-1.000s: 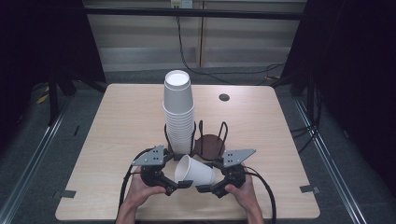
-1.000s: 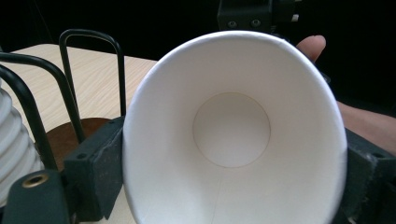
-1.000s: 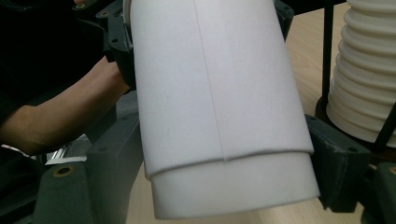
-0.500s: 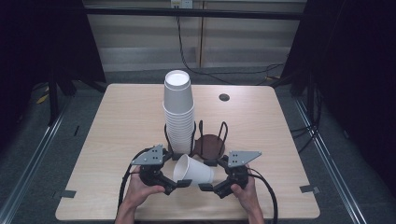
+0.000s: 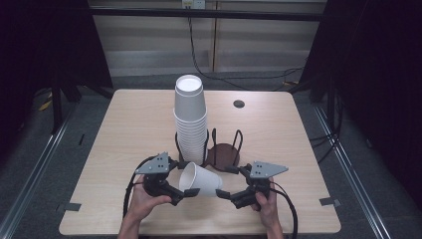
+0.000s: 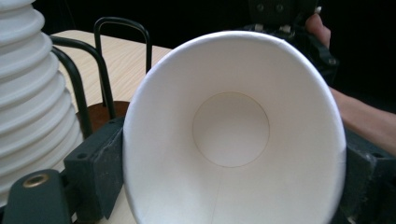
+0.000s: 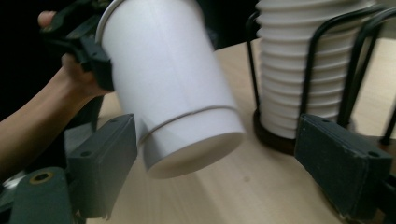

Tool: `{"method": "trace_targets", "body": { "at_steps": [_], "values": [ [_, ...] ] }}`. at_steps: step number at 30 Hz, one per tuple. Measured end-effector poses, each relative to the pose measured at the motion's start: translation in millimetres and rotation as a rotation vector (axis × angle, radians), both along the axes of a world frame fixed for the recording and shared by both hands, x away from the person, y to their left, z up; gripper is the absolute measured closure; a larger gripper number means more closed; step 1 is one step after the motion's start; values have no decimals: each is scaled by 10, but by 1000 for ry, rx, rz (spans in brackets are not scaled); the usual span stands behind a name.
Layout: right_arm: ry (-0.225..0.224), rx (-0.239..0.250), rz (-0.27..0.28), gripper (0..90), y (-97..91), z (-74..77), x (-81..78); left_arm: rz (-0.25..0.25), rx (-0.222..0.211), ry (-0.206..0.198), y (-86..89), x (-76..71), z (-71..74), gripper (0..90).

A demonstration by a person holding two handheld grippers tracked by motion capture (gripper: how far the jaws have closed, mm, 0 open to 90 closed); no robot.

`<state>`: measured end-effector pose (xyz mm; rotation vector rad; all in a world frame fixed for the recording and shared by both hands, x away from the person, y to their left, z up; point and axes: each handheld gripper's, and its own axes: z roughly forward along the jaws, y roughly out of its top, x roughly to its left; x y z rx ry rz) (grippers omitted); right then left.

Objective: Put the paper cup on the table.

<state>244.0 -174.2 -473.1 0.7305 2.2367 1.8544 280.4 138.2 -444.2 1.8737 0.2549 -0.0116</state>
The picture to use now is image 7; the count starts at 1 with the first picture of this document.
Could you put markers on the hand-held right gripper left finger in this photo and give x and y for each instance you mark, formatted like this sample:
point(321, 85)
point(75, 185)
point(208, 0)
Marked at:
point(99, 168)

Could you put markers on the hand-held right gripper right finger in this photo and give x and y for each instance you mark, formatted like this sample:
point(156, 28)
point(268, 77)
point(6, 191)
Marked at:
point(339, 161)

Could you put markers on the single white paper cup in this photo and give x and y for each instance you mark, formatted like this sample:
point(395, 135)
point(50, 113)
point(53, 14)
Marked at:
point(168, 77)

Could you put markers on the stack of white paper cups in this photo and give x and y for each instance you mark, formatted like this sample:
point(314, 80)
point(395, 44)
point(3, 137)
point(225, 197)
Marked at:
point(286, 68)

